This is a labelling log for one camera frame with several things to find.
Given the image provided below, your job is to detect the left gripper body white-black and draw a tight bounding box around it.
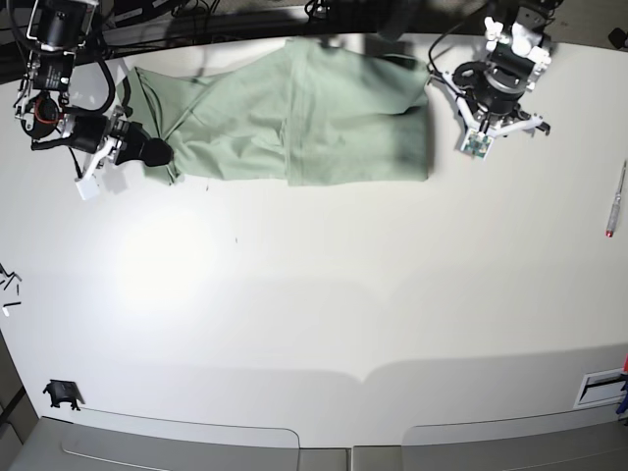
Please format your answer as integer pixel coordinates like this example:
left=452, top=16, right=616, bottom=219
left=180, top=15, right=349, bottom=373
left=431, top=61, right=543, bottom=140

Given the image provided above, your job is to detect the right gripper body white-black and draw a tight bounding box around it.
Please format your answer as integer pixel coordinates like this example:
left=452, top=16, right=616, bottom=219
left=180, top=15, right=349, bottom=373
left=82, top=107, right=147, bottom=180

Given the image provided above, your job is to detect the light green T-shirt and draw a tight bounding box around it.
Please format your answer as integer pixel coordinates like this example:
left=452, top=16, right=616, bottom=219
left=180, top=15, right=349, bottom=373
left=120, top=38, right=430, bottom=186

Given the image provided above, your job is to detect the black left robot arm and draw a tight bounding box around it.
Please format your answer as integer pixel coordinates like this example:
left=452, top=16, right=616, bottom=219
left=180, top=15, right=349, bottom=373
left=428, top=1, right=561, bottom=151

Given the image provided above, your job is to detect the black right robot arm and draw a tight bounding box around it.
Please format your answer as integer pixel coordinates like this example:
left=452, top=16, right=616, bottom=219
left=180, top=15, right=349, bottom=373
left=6, top=1, right=174, bottom=184

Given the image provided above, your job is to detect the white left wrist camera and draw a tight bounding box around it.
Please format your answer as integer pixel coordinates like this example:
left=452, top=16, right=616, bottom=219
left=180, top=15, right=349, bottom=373
left=460, top=129, right=495, bottom=159

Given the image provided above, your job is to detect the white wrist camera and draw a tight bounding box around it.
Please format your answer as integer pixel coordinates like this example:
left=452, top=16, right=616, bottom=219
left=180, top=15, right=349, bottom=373
left=460, top=129, right=495, bottom=159
left=75, top=178, right=100, bottom=201

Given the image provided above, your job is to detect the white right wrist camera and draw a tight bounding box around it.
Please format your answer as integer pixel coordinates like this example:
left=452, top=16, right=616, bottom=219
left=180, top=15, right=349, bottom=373
left=75, top=178, right=100, bottom=201

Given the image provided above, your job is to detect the black plastic bracket part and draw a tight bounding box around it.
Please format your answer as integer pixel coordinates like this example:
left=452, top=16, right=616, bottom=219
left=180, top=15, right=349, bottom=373
left=43, top=380, right=84, bottom=411

